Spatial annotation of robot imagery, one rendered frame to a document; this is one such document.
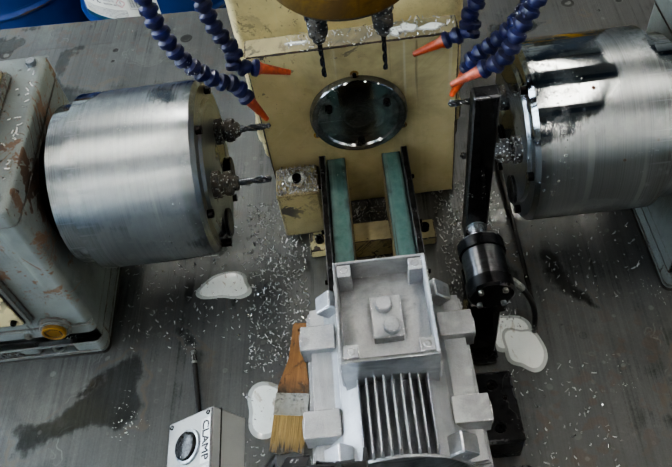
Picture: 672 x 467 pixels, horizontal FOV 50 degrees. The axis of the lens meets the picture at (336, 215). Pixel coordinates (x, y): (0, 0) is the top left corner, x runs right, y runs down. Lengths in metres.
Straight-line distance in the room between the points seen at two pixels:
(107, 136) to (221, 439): 0.41
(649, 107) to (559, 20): 0.69
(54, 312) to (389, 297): 0.55
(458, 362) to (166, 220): 0.41
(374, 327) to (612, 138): 0.39
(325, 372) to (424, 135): 0.49
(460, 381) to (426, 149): 0.49
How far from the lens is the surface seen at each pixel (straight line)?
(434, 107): 1.13
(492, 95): 0.79
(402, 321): 0.77
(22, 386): 1.25
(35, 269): 1.05
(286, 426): 1.08
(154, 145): 0.94
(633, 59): 0.99
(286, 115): 1.11
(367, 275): 0.81
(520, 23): 0.83
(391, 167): 1.16
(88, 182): 0.96
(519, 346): 1.13
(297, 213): 1.19
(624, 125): 0.96
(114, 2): 2.56
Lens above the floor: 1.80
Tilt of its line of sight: 52 degrees down
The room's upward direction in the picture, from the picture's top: 10 degrees counter-clockwise
